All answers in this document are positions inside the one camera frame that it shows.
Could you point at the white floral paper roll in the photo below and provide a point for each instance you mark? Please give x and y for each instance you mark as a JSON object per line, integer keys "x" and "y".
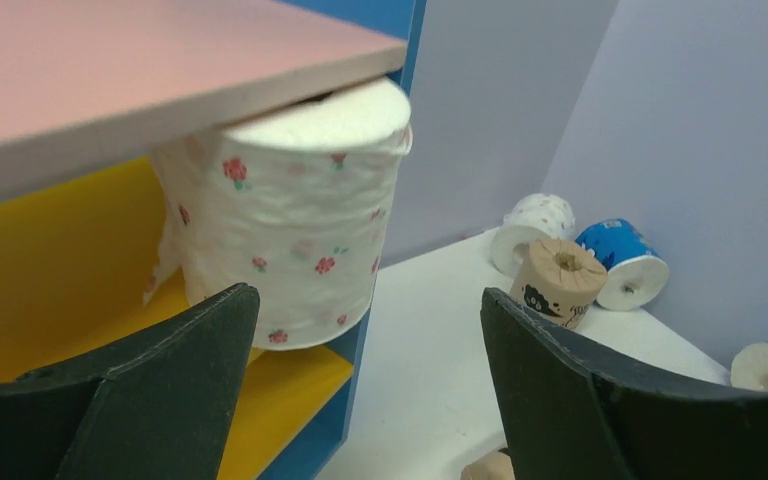
{"x": 537, "y": 216}
{"x": 294, "y": 202}

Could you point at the blue pink yellow shelf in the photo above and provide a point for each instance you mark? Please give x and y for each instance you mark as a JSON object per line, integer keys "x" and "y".
{"x": 87, "y": 89}

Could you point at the brown standing paper roll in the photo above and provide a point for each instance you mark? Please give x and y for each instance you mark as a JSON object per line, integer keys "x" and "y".
{"x": 559, "y": 280}

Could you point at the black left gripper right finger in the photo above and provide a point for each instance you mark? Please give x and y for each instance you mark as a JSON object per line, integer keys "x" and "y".
{"x": 572, "y": 408}

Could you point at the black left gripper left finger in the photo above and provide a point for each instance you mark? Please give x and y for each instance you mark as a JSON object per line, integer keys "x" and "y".
{"x": 156, "y": 404}

